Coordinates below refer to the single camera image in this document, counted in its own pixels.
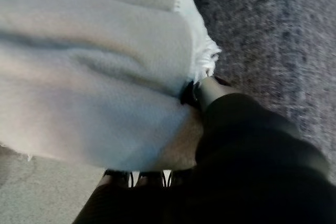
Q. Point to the grey fabric armchair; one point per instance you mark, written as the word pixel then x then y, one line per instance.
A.
pixel 275 37

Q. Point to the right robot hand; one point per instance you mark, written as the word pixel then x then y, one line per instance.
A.
pixel 249 169

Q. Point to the cream fringed cushion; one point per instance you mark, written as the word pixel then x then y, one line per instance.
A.
pixel 92 77

